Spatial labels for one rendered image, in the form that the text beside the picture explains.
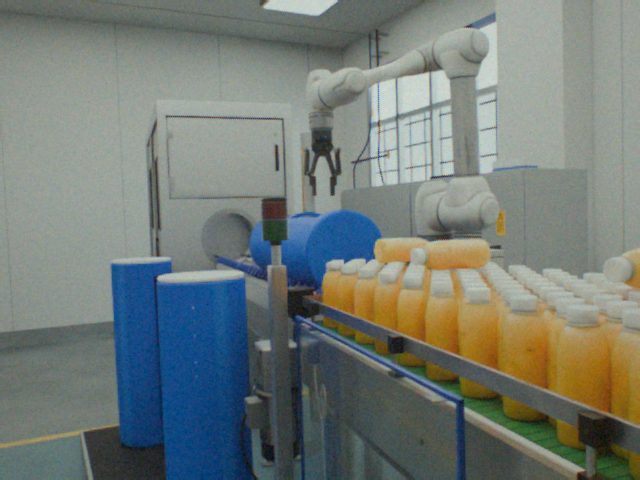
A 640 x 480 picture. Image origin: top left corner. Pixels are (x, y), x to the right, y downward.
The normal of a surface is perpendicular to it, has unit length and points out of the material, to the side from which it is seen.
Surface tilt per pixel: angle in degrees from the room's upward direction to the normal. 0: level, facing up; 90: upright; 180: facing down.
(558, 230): 90
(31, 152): 90
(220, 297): 90
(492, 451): 90
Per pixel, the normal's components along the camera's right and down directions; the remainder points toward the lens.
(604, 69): -0.90, 0.05
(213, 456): 0.31, 0.04
